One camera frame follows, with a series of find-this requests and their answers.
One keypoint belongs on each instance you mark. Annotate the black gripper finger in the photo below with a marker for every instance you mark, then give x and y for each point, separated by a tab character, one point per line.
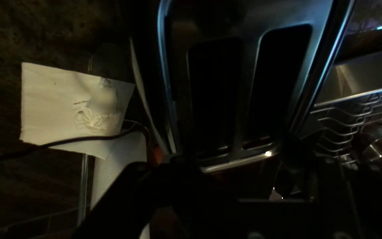
142	204

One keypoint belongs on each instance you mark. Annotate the white cloth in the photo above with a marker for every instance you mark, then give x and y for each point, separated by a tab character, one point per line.
66	104

